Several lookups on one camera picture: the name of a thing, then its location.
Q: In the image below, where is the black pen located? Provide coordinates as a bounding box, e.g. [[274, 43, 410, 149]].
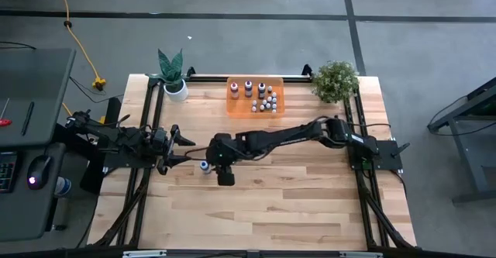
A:
[[21, 101, 36, 137]]

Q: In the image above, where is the keyboard with blue lit keys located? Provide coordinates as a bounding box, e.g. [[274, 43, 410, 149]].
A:
[[0, 151, 19, 195]]

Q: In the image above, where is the black computer mouse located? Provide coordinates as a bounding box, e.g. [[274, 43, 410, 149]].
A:
[[26, 155, 53, 191]]

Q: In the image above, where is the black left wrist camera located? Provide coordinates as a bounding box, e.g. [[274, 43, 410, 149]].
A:
[[149, 127, 168, 150]]

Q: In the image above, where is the snake plant white pot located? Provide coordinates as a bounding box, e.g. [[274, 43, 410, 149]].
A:
[[149, 47, 191, 103]]

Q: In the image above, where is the orange translucent plastic bin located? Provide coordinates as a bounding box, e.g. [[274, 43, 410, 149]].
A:
[[226, 75, 286, 119]]

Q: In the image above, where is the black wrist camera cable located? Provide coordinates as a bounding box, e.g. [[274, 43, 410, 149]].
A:
[[184, 145, 212, 162]]

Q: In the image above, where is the silver aluminium bracket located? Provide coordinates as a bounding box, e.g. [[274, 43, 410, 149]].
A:
[[339, 251, 383, 258], [122, 249, 167, 258]]

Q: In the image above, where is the dark grey desk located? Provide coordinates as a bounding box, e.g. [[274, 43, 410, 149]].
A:
[[0, 46, 78, 243]]

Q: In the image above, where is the white and blue cup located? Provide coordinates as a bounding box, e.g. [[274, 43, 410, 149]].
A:
[[53, 175, 73, 198]]

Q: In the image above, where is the grey metal table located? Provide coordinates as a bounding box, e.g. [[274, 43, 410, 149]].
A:
[[427, 77, 496, 205]]

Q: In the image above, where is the bushy green plant black pot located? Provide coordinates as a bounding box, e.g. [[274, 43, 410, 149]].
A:
[[311, 59, 360, 105]]

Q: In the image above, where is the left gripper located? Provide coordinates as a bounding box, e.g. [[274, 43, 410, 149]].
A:
[[153, 124, 197, 176]]

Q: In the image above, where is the yellow extension cable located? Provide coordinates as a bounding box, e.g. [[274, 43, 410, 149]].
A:
[[50, 0, 108, 118]]

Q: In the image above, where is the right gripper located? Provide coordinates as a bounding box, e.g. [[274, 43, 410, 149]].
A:
[[205, 132, 237, 187]]

